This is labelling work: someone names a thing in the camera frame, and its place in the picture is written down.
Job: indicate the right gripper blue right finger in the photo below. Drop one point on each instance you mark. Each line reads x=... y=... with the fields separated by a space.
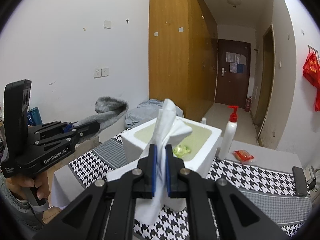
x=216 y=209

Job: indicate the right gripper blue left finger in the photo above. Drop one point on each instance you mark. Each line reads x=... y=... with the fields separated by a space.
x=106 y=209

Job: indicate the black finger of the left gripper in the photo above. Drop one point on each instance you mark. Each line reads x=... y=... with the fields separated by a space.
x=87 y=129

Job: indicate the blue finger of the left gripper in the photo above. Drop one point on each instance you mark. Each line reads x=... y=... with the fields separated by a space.
x=69 y=127

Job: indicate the grey sock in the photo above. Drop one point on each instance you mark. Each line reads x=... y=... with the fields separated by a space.
x=108 y=110

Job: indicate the white styrofoam box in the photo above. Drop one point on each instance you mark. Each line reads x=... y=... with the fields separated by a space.
x=196 y=150

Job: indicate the green snack packet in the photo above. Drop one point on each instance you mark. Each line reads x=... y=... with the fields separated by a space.
x=181 y=151

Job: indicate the white tissue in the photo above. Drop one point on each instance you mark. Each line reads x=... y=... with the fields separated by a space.
x=169 y=130

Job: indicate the person left hand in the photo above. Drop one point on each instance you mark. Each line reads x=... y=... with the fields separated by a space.
x=16 y=183

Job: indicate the houndstooth patterned table cloth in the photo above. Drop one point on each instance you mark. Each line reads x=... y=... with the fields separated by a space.
x=273 y=192

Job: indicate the red snack packet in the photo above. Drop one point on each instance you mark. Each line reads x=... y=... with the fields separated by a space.
x=243 y=156

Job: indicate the grey blue cloth heap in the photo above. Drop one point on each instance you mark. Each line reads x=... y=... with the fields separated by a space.
x=148 y=110

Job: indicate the white red pump bottle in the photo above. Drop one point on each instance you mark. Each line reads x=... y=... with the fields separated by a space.
x=229 y=134

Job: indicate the black smartphone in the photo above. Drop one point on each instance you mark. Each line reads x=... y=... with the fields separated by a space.
x=300 y=182

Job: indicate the small clear spray bottle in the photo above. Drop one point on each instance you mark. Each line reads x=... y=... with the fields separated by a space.
x=204 y=120

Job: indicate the red fire extinguisher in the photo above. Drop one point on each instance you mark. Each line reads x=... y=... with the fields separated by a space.
x=248 y=104

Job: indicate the wooden side door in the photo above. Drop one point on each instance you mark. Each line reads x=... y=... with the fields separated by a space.
x=266 y=79

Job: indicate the dark brown entrance door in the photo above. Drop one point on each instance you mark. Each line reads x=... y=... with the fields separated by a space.
x=234 y=63

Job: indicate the wooden wardrobe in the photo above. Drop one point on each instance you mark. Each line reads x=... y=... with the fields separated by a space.
x=183 y=55

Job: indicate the red hanging bag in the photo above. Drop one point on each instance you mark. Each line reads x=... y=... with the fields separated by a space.
x=311 y=74

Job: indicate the ceiling lamp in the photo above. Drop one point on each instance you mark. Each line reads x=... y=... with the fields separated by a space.
x=234 y=3

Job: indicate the white wall socket pair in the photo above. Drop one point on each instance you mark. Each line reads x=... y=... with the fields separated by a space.
x=101 y=72

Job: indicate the white wall switch plate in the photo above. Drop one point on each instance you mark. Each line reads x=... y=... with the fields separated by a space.
x=107 y=24

